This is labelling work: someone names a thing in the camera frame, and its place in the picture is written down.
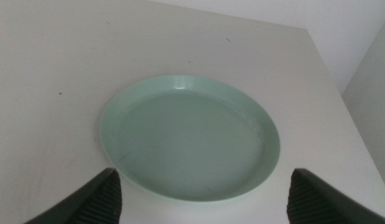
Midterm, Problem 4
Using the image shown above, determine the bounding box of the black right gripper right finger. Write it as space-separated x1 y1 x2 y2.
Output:
286 168 385 224

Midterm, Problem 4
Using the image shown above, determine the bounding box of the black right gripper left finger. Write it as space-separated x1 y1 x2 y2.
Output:
24 167 123 224

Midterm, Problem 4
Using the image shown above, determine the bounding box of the pale green shallow bowl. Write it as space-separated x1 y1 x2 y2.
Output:
99 74 281 203

